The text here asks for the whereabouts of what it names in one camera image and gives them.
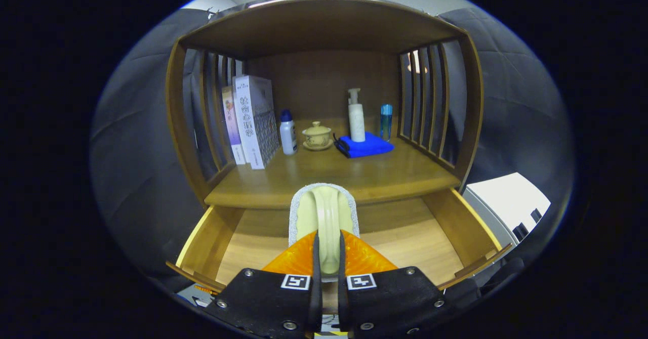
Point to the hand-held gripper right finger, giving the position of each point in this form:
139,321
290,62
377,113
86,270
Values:
342,288

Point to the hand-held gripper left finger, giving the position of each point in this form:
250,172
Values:
316,288

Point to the brown wooden drawer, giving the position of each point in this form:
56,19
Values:
405,238

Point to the wooden countertop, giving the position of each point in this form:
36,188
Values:
354,172

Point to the blue folded cloth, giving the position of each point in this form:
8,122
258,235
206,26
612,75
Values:
372,146

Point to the yellow lidded ceramic teacup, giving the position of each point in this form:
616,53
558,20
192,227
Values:
317,136

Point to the white bottle blue cap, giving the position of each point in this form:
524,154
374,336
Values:
288,134

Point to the white pump bottle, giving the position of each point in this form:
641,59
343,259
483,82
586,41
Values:
356,119

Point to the clear blue bottle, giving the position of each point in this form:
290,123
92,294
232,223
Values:
386,121

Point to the thick white patterned book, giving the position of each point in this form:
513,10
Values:
255,121

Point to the white grey appliance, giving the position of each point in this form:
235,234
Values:
506,202

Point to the thin pink purple book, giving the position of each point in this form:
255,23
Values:
232,121

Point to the black backdrop cloth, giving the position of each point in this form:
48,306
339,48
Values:
131,167

